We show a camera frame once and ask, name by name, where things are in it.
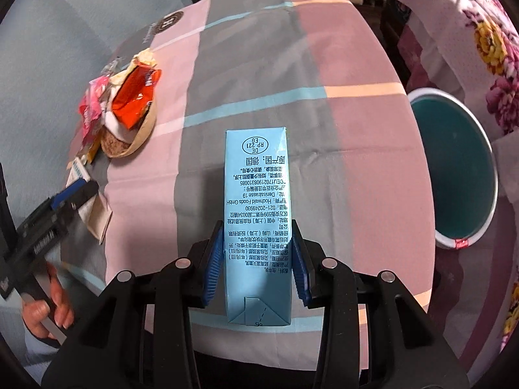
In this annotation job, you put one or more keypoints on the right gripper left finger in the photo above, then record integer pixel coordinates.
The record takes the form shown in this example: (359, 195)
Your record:
(206, 264)

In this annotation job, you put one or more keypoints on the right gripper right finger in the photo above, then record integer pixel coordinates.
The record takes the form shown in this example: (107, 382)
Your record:
(307, 257)

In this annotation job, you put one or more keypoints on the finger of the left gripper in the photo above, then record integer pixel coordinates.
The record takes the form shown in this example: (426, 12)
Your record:
(66, 211)
(77, 193)

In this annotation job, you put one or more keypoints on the brown coconut shell bowl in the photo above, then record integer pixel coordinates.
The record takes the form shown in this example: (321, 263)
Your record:
(114, 148)

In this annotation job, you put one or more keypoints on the light blue milk carton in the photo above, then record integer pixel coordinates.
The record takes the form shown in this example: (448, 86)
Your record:
(257, 227)

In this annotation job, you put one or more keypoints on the orange snack wrapper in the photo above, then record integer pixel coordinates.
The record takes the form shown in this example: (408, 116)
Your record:
(131, 101)

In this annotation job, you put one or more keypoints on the teal white trash bin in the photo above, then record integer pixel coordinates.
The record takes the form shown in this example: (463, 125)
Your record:
(461, 166)

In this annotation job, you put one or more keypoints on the person's left hand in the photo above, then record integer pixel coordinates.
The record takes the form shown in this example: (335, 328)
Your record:
(60, 310)

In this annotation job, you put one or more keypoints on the blue striped small packet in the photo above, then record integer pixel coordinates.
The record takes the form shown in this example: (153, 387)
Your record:
(77, 171)

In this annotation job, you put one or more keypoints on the beige paper sachet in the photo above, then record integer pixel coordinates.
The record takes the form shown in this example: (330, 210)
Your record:
(96, 215)

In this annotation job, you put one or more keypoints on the white tissue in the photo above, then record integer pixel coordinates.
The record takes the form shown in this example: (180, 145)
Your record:
(111, 123)

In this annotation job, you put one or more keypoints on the pink snack wrapper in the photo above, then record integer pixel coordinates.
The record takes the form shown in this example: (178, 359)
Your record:
(91, 106)

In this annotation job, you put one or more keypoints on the green clear plastic wrapper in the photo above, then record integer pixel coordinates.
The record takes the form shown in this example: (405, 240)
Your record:
(111, 68)

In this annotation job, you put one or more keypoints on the yellow crumpled wrapper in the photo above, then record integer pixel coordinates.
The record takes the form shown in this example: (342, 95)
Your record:
(143, 58)

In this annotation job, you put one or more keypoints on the light blue bed sheet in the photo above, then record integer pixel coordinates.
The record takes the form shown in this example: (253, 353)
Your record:
(50, 50)

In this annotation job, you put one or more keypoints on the pink floral blanket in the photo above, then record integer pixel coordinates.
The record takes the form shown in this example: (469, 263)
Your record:
(460, 60)

